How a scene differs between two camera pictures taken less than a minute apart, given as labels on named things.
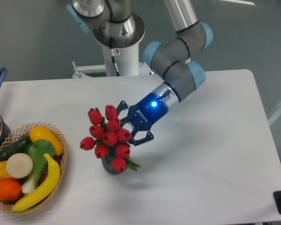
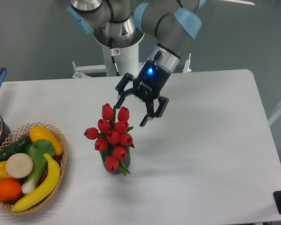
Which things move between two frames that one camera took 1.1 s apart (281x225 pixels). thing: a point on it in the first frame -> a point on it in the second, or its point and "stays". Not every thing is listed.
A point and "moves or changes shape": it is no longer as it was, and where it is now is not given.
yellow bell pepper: (39, 133) stays
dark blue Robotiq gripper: (143, 114) -> (151, 81)
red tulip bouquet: (108, 139) moves or changes shape
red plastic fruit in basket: (58, 159) stays
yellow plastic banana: (46, 191) stays
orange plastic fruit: (8, 190) stays
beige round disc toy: (19, 165) stays
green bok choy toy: (37, 149) stays
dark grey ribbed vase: (107, 162) -> (108, 153)
